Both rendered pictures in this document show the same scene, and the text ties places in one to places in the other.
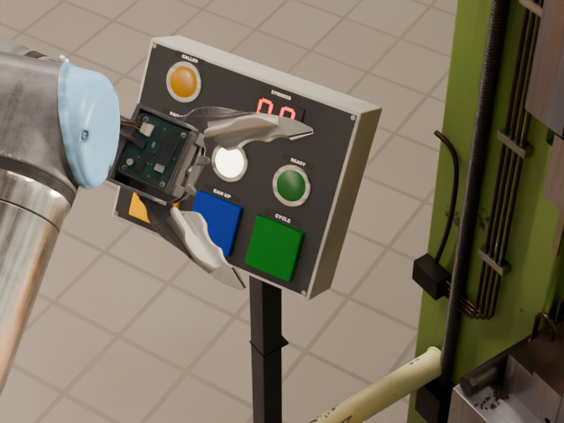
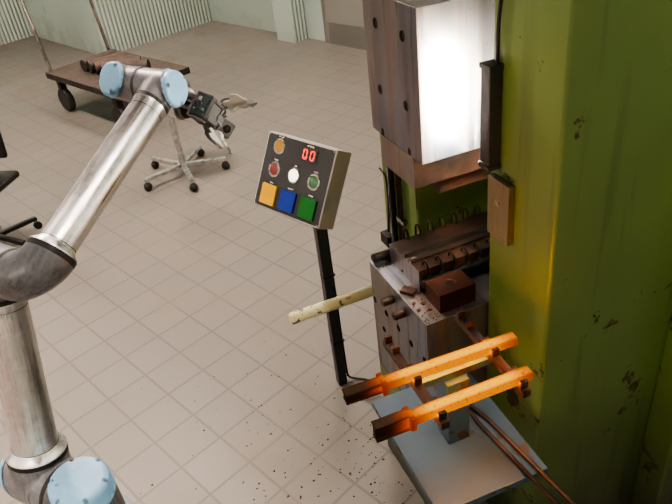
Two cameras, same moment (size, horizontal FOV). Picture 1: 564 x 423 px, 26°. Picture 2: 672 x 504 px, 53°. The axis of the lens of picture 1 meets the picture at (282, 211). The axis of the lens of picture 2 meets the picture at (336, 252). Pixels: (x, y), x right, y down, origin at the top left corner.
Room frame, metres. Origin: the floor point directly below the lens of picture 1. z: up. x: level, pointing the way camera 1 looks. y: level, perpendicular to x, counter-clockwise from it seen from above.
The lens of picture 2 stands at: (-0.75, -0.64, 2.17)
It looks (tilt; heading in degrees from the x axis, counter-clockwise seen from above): 34 degrees down; 16
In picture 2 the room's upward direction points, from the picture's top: 8 degrees counter-clockwise
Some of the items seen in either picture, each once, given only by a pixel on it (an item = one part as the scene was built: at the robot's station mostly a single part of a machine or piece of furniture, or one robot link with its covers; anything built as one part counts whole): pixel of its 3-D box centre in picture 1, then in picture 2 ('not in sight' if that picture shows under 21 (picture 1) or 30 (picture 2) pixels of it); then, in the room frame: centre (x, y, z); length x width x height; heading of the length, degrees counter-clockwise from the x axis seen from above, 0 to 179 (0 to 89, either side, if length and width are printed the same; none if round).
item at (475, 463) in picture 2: not in sight; (453, 435); (0.46, -0.54, 0.75); 0.40 x 0.30 x 0.02; 33
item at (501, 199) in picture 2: not in sight; (500, 209); (0.76, -0.65, 1.27); 0.09 x 0.02 x 0.17; 35
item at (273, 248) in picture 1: (275, 248); (307, 208); (1.19, 0.01, 1.01); 0.07 x 0.05 x 0.07; 60
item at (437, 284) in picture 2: not in sight; (450, 291); (0.83, -0.51, 0.95); 0.12 x 0.09 x 0.07; 125
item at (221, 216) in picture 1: (215, 222); (288, 201); (1.24, 0.10, 1.01); 0.07 x 0.05 x 0.07; 60
